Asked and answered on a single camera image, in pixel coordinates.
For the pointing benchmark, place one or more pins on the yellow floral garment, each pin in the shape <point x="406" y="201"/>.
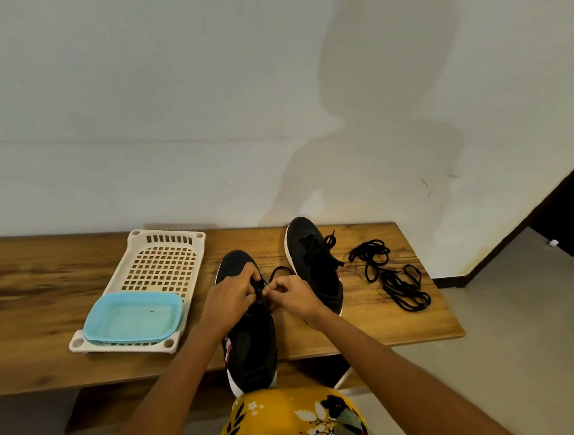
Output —
<point x="295" y="428"/>

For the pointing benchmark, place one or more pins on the black shoelace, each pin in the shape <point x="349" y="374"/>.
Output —
<point x="405" y="291"/>
<point x="277" y="269"/>
<point x="369" y="255"/>

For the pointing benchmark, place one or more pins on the black sneaker with red mark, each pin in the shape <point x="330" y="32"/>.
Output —
<point x="253" y="346"/>

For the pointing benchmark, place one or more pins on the white perforated plastic tray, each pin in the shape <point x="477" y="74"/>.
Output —
<point x="164" y="264"/>

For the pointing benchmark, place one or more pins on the person's right hand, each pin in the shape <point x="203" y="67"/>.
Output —
<point x="296" y="300"/>

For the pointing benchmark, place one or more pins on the person's left forearm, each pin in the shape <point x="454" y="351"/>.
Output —
<point x="179" y="385"/>

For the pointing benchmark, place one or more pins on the person's left fingers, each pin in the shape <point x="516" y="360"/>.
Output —
<point x="250" y="279"/>

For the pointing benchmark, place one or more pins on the light blue plastic container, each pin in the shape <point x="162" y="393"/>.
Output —
<point x="133" y="317"/>

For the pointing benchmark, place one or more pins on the person's left hand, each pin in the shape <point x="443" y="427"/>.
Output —
<point x="226" y="299"/>

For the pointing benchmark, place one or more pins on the person's right fingers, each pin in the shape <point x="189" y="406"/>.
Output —
<point x="275" y="293"/>

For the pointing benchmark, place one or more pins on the black laced sneaker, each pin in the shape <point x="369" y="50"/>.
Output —
<point x="315" y="271"/>

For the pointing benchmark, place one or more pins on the person's right forearm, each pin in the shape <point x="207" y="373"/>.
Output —
<point x="417" y="393"/>

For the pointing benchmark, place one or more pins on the loose black shoelace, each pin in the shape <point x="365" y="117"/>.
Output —
<point x="369" y="255"/>
<point x="405" y="291"/>

